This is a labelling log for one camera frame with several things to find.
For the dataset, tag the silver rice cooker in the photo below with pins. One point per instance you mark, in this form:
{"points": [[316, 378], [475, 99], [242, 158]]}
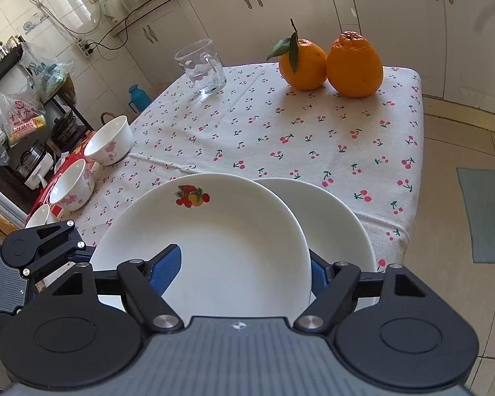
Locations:
{"points": [[33, 159]]}

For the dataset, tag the orange with bumpy top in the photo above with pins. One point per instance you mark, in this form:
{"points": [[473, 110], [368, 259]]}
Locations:
{"points": [[354, 68]]}

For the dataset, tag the white red print plastic bag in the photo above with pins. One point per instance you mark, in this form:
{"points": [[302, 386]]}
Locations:
{"points": [[20, 115]]}

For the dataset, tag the orange with leaf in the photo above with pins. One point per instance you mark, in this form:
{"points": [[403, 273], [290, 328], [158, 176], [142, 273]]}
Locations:
{"points": [[307, 68]]}

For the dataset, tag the beige kitchen countertop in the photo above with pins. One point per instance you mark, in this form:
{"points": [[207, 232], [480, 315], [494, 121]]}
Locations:
{"points": [[156, 8]]}

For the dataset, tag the white power strip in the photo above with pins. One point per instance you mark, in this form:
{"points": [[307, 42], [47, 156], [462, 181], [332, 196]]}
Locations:
{"points": [[86, 47]]}

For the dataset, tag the white floral bowl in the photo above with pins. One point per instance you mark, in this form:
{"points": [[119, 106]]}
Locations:
{"points": [[39, 216], [72, 185], [107, 140]]}

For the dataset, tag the clear glass mug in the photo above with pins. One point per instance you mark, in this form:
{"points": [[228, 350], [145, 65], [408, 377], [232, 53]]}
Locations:
{"points": [[202, 70]]}

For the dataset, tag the black storage rack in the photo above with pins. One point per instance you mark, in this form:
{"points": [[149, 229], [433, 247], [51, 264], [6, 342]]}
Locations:
{"points": [[2, 64]]}

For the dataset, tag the blue thermos jug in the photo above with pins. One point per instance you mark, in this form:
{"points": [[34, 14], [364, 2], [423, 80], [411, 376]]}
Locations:
{"points": [[139, 99]]}

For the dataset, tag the green floor mat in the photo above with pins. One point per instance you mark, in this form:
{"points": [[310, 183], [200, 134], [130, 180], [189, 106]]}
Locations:
{"points": [[486, 214]]}

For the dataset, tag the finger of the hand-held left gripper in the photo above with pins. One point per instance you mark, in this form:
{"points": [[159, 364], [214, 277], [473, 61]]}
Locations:
{"points": [[62, 241]]}

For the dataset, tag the cherry print tablecloth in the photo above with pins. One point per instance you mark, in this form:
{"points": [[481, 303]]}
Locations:
{"points": [[272, 140]]}

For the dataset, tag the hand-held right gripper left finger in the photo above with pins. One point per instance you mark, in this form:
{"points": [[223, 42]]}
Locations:
{"points": [[165, 272]]}

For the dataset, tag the red printed box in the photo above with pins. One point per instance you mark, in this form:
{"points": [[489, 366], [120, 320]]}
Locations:
{"points": [[43, 198]]}

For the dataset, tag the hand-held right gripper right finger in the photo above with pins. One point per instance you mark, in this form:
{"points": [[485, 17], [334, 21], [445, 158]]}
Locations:
{"points": [[318, 276]]}

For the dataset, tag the white fruit print plate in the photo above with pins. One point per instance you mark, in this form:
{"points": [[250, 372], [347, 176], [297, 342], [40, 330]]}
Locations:
{"points": [[334, 222], [239, 235]]}

